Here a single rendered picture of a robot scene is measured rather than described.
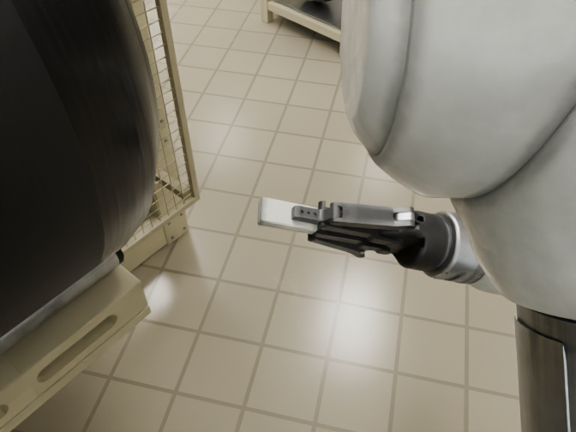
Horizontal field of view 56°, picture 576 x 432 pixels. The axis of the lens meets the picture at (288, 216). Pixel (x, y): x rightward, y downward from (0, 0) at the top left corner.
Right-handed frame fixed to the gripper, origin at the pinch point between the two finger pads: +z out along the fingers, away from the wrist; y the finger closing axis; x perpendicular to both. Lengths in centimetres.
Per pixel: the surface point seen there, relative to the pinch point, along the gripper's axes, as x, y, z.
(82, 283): -6.7, 16.4, 20.7
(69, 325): -11.5, 19.7, 21.4
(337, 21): 171, 133, -76
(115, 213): -6.5, -7.9, 19.4
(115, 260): -3.1, 16.6, 17.3
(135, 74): 1.3, -17.6, 20.1
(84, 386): -10, 117, 14
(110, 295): -7.1, 19.5, 17.0
